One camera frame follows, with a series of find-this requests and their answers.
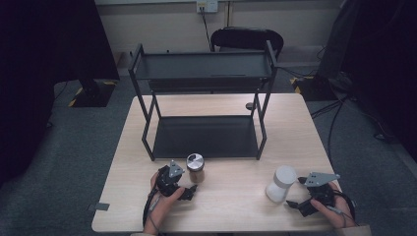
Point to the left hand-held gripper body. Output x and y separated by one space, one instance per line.
167 183

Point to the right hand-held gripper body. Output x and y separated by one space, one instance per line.
319 188

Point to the spice jar with silver lid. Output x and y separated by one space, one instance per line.
195 167

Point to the white cylindrical jar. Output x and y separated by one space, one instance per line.
281 183

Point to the black two-tier metal rack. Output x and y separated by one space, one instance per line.
203 136

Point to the person's left hand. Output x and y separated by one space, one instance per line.
164 206

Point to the person's right hand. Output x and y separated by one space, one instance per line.
337 209

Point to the grey tape strip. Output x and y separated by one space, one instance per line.
99 206

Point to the small dark round knob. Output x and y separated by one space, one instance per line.
250 106

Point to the stand base with striped tape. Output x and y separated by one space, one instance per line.
314 87
95 93

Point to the dark curtain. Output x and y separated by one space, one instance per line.
387 65
39 65

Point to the black chair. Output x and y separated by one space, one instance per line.
246 37

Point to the white wall outlet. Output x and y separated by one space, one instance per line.
207 5

